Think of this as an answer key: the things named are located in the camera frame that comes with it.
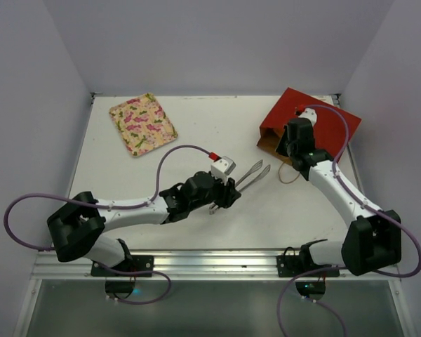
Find silver metal tongs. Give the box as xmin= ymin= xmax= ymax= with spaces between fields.
xmin=208 ymin=159 xmax=272 ymax=214

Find red paper bag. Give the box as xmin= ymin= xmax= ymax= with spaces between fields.
xmin=257 ymin=88 xmax=361 ymax=164

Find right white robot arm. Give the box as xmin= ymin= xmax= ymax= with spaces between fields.
xmin=276 ymin=118 xmax=401 ymax=276

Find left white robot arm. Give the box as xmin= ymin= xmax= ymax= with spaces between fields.
xmin=47 ymin=171 xmax=241 ymax=276

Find floral patterned tray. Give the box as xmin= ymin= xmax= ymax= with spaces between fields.
xmin=109 ymin=93 xmax=178 ymax=157

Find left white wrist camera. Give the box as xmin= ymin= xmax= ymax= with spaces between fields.
xmin=210 ymin=156 xmax=236 ymax=182

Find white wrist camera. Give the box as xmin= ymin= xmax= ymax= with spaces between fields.
xmin=295 ymin=105 xmax=317 ymax=126
xmin=210 ymin=156 xmax=236 ymax=182

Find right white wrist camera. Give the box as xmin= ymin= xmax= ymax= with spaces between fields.
xmin=295 ymin=105 xmax=317 ymax=126

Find aluminium mounting rail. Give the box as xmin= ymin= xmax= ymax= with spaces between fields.
xmin=31 ymin=249 xmax=401 ymax=280

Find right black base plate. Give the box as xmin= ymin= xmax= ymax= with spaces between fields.
xmin=276 ymin=247 xmax=330 ymax=277

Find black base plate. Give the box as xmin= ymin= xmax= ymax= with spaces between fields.
xmin=91 ymin=255 xmax=154 ymax=277
xmin=276 ymin=247 xmax=330 ymax=277

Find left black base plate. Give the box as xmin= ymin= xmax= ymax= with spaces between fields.
xmin=91 ymin=255 xmax=154 ymax=277

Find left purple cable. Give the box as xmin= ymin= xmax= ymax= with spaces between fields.
xmin=4 ymin=144 xmax=218 ymax=251

